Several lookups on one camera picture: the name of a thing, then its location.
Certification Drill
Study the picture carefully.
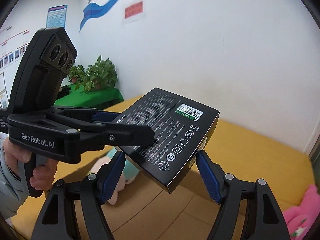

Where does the black product box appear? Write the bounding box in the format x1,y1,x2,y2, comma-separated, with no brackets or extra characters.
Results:
114,88,220,193

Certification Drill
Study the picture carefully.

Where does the grey jacket left forearm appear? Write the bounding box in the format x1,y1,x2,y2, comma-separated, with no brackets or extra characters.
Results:
0,139,28,219

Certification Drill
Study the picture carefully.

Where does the person's left hand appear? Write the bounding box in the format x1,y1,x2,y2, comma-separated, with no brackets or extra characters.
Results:
3,137,60,192

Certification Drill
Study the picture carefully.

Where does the green cloth side table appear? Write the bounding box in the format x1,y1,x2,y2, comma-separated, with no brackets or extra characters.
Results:
54,85,124,110

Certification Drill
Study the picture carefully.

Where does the large potted green plant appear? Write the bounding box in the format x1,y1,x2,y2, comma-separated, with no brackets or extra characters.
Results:
80,55,118,92

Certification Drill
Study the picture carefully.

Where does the small potted green plant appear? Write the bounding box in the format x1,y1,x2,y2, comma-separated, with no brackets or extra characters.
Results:
68,64,85,84

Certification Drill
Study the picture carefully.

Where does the green pink teal plush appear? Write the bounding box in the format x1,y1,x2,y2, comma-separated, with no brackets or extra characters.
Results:
87,147,139,205

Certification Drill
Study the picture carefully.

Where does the pink plush toy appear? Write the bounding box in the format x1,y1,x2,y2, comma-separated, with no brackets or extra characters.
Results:
283,185,319,240

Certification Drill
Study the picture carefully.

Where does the cardboard box tray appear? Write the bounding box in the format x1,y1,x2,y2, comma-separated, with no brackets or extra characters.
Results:
58,144,249,240

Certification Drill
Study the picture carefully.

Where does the blue wall poster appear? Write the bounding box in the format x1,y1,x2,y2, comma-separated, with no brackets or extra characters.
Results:
46,5,67,28

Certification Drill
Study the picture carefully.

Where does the red wall sign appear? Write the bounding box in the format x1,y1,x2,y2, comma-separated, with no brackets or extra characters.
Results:
124,1,144,20

